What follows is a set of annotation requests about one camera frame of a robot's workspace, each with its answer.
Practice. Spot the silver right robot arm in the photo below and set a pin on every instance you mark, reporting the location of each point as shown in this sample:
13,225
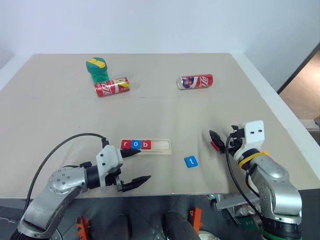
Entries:
275,180

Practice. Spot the long wooden letter tray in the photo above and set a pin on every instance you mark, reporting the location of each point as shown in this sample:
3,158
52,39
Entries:
162,147

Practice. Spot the blue letter block o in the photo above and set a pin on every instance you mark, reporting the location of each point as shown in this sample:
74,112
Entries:
136,144

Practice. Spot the red can with yellow stripe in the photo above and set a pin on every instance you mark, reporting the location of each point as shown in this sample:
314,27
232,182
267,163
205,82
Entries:
112,87

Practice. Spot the grey metal bracket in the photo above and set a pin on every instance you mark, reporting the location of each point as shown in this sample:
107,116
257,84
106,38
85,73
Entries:
232,203

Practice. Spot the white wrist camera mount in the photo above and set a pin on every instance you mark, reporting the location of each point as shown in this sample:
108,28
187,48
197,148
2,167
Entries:
253,131
108,157

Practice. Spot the dark rounded shape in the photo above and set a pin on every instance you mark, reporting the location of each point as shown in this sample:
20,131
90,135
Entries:
180,225

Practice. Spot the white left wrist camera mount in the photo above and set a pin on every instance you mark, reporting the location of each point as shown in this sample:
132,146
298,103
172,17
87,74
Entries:
108,157

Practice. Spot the green yellow cylinder container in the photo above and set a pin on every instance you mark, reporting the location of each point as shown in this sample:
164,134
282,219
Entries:
96,68

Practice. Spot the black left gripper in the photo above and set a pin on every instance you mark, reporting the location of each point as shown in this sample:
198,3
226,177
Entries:
111,178

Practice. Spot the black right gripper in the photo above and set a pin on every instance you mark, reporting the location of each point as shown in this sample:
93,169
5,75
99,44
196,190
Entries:
236,138

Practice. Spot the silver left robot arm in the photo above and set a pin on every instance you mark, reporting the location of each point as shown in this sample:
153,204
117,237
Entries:
62,180

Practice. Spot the blue letter block t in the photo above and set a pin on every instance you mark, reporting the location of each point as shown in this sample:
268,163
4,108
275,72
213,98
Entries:
191,162

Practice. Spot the red letter block r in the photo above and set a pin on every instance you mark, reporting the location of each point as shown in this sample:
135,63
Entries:
125,144

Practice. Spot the red can with blue picture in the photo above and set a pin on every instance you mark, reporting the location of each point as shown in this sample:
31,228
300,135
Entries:
195,81

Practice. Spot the red letter block b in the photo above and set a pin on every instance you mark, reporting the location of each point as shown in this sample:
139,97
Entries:
146,145

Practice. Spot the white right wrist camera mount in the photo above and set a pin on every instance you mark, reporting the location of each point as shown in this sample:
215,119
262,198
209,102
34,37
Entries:
253,131

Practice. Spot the orange plastic clamp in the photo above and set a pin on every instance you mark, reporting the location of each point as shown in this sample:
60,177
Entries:
196,218
82,225

